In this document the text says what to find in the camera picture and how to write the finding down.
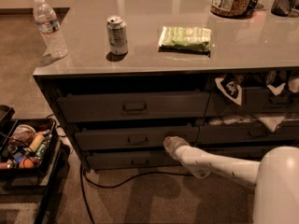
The dark glass container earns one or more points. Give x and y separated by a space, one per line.
282 7

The orange ball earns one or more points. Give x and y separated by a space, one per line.
27 163

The green snack bag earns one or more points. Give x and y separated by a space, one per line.
195 39

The clear plastic water bottle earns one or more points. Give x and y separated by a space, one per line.
50 29

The silver soda can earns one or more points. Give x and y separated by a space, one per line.
117 37

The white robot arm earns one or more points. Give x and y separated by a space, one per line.
275 178

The black white pennant cloth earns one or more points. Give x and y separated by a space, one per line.
229 86

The yellow mustard bottle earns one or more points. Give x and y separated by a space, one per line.
39 139

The grey drawer cabinet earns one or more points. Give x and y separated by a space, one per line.
250 48

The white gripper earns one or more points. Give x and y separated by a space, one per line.
183 153

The white cloth in drawer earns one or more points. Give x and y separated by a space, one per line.
271 122

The black bin of objects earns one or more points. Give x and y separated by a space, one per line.
16 136

